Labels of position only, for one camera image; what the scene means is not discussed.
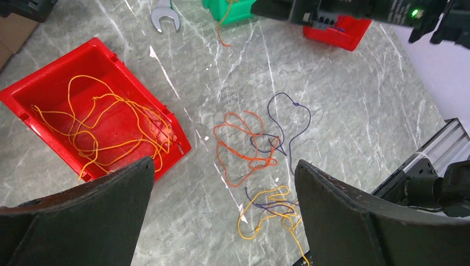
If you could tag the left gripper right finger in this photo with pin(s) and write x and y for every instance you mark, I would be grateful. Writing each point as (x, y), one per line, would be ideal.
(348, 226)

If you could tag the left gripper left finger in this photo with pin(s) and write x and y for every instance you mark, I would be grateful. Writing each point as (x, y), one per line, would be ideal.
(95, 223)

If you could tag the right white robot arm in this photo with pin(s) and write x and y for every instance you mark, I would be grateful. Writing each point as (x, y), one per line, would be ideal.
(445, 20)

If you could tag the left red plastic bin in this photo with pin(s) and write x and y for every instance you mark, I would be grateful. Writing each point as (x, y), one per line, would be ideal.
(90, 109)

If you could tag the red plastic bin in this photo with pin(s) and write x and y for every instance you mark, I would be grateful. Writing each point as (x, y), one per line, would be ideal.
(346, 33)
(90, 109)

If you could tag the right red plastic bin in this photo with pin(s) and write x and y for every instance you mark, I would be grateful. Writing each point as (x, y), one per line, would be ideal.
(346, 33)

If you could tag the tan plastic toolbox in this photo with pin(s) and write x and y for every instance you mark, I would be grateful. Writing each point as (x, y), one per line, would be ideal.
(18, 19)

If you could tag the silver open-end wrench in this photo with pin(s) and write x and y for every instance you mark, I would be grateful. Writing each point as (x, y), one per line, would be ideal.
(164, 11)

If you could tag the green plastic bin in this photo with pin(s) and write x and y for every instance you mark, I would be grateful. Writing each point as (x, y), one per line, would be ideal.
(229, 11)

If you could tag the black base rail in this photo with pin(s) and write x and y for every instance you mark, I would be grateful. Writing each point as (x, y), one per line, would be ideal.
(435, 178)

